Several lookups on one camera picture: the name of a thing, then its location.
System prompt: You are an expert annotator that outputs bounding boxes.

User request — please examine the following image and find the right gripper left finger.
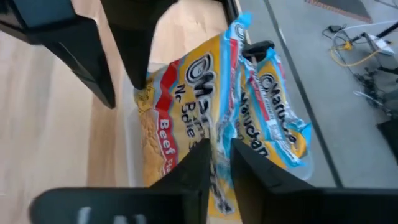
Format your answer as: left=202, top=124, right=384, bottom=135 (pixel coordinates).
left=29, top=138, right=214, bottom=224

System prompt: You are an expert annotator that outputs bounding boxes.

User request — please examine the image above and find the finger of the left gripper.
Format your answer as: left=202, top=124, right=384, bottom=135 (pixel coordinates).
left=101, top=0, right=178, bottom=90
left=0, top=0, right=116, bottom=109

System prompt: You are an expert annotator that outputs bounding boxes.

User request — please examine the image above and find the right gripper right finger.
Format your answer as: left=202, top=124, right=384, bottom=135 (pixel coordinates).
left=230, top=138, right=398, bottom=224

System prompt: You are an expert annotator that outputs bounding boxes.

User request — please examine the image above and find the dark floor object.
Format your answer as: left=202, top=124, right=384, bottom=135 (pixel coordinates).
left=376, top=119, right=398, bottom=164

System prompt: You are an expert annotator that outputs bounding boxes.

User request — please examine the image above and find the small black adapter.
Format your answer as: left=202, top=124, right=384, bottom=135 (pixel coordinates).
left=322, top=23, right=346, bottom=34

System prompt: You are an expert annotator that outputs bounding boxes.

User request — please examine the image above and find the dark floor mat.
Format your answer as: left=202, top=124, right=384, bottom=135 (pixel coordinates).
left=306, top=0, right=373, bottom=23

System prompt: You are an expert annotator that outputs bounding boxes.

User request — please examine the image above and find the black table frame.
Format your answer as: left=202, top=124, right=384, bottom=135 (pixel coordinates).
left=214, top=0, right=241, bottom=27

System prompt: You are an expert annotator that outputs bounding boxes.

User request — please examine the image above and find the yellow floor cable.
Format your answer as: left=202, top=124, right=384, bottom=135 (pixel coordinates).
left=329, top=40, right=381, bottom=68

